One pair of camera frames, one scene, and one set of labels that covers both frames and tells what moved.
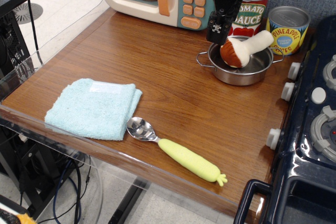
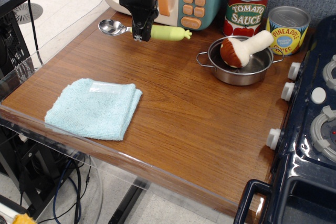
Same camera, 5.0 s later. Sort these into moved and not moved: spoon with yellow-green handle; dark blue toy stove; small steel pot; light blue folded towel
Moved: spoon with yellow-green handle
Not moved: small steel pot; light blue folded towel; dark blue toy stove
